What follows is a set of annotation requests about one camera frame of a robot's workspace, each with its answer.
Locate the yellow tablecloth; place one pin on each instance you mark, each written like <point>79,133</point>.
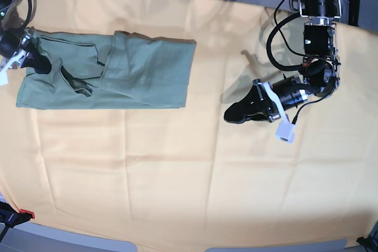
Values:
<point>184,179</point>

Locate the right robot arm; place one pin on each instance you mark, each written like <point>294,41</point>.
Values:
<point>6,6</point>

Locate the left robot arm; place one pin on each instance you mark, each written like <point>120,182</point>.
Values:
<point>318,75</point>

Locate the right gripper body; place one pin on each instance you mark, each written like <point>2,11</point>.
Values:
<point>12,43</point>

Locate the green T-shirt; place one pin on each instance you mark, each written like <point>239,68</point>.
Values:
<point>119,71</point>

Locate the black corner clamp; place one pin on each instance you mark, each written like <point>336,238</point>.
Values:
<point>369,244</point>

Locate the blue red clamp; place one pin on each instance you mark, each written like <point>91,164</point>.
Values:
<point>11,218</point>

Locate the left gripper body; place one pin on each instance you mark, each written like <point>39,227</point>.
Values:
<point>289,93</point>

